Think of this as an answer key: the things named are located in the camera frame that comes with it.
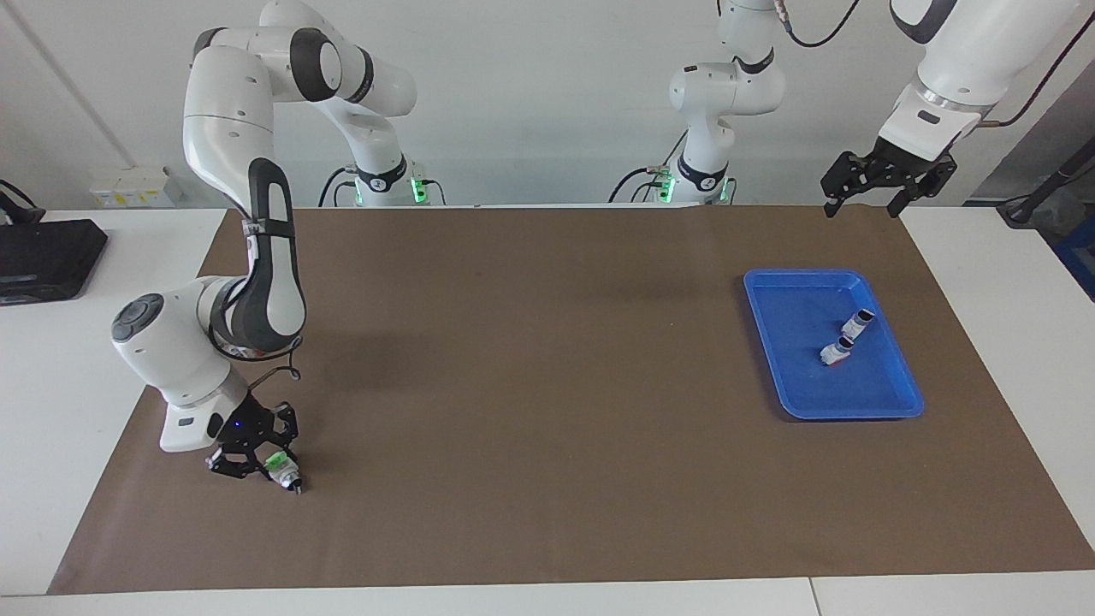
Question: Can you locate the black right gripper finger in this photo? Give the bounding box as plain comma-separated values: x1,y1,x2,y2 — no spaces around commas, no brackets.
269,402,301,468
205,441,263,480

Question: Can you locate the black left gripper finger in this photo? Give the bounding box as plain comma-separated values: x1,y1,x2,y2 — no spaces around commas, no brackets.
885,159,958,219
820,151,875,219

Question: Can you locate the selector switch bright green block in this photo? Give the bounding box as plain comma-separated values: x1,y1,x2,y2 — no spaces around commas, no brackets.
262,452,305,496

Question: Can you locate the black stand pole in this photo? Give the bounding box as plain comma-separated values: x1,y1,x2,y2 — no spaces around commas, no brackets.
997,137,1095,228

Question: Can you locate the blue crate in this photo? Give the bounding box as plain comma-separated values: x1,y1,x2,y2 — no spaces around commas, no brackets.
1052,214,1095,302

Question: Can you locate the blue plastic tray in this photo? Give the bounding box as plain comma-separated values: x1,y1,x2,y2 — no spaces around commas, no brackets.
743,269,926,421

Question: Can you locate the flat black box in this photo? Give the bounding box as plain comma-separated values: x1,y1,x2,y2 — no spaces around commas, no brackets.
0,219,110,302

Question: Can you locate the brown paper table mat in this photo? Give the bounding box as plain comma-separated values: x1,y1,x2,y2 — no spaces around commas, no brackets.
47,205,1095,595

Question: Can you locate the right arm gripper cable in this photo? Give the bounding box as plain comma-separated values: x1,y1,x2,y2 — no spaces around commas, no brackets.
214,336,303,383

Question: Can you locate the arm gripper cable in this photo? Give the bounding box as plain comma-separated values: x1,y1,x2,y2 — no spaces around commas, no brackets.
214,336,303,383
774,0,1086,129

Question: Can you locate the left arm gripper cable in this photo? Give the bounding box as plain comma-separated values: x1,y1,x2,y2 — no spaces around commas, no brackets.
774,0,1086,129

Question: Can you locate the left arm base cable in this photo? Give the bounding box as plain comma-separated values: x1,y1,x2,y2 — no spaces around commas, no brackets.
609,164,677,204

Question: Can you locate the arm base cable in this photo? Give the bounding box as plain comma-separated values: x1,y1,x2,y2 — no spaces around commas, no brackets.
609,164,677,204
318,165,353,208

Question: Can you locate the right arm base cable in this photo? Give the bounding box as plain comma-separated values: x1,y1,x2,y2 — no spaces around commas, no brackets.
318,165,353,208

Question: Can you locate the dark cable bundle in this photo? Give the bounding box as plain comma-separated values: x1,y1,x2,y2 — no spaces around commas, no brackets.
0,180,45,226

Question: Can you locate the white wall cable duct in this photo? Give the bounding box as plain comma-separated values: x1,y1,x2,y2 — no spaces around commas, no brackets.
7,0,138,169

